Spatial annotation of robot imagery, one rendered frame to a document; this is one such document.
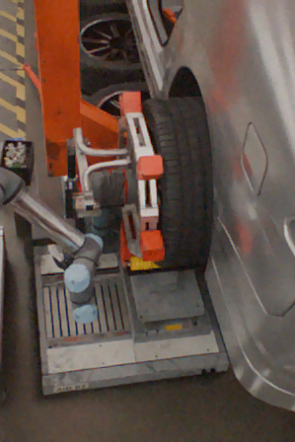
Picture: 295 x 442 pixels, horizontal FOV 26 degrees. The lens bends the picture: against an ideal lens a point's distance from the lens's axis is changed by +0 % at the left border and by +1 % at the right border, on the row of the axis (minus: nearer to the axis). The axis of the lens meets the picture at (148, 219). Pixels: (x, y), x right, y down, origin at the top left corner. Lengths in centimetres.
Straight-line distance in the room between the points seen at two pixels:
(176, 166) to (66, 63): 70
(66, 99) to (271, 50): 121
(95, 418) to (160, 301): 58
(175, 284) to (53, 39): 121
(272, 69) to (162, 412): 169
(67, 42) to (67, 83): 18
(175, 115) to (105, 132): 65
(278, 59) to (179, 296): 151
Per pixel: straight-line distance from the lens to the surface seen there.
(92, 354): 289
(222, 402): 292
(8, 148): 309
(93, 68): 374
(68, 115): 275
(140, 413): 285
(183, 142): 221
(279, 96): 161
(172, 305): 288
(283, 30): 173
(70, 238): 195
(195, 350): 294
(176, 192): 217
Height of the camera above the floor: 256
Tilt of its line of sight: 47 degrees down
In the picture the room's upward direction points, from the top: 6 degrees clockwise
